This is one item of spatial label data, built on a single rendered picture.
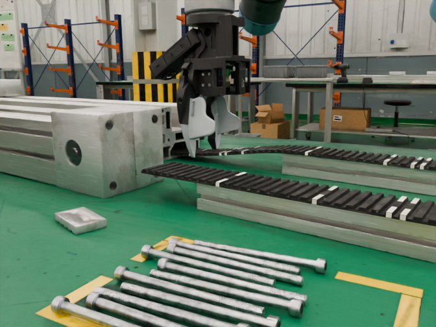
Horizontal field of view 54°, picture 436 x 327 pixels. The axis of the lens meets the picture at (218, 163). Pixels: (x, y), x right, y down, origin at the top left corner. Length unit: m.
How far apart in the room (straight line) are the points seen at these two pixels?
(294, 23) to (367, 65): 1.59
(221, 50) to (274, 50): 8.06
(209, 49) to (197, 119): 0.10
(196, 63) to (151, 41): 3.46
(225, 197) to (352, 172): 0.21
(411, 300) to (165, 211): 0.25
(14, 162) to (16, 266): 0.31
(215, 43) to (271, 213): 0.33
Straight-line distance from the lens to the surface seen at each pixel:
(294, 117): 5.36
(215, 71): 0.64
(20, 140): 0.62
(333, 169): 0.57
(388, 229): 0.36
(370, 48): 8.16
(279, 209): 0.40
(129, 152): 0.51
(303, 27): 8.49
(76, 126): 0.52
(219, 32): 0.64
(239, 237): 0.37
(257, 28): 0.80
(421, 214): 0.35
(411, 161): 0.56
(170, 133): 0.70
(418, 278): 0.33
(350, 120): 5.41
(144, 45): 4.14
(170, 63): 0.69
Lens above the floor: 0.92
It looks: 12 degrees down
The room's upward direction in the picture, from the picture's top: straight up
